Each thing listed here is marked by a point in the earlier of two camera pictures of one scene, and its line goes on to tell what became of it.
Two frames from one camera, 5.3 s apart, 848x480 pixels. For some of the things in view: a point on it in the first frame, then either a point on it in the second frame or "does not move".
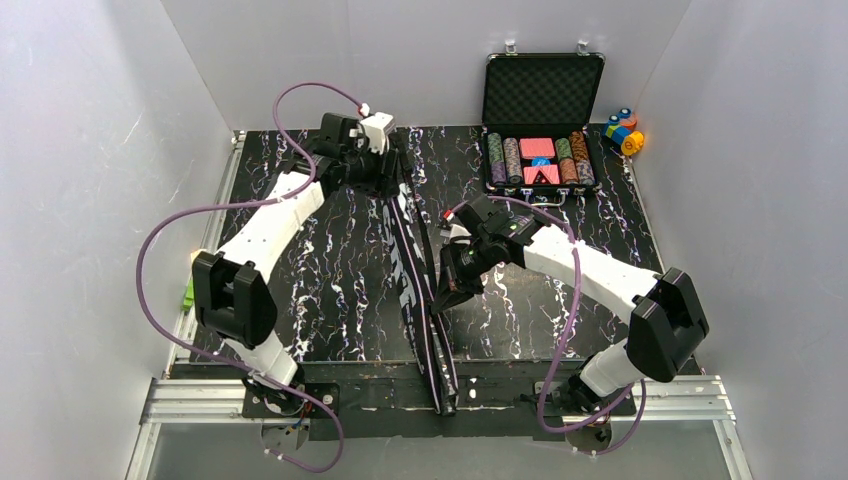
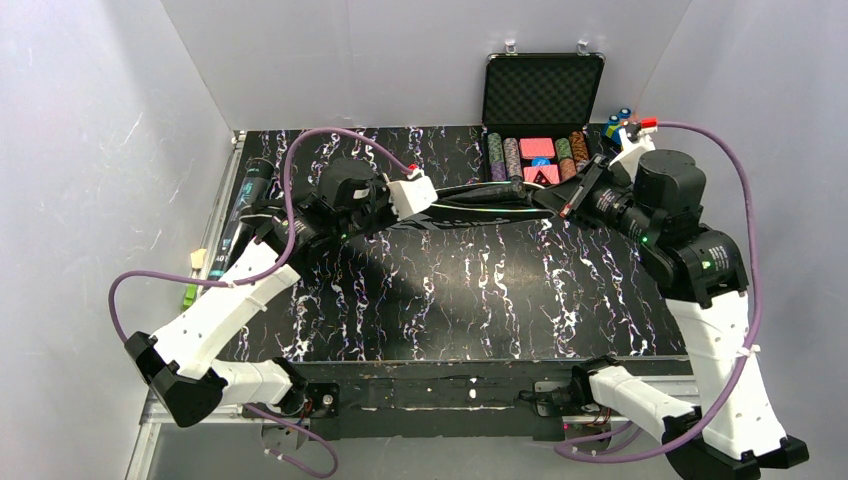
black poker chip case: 537,107 does not move
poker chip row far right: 585,171 does not move
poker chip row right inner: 567,164 does not move
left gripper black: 387,170 -> 427,214
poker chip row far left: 497,158 does not move
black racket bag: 412,236 -> 474,204
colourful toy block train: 621,129 does not move
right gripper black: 457,266 -> 582,195
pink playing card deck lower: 541,175 does not move
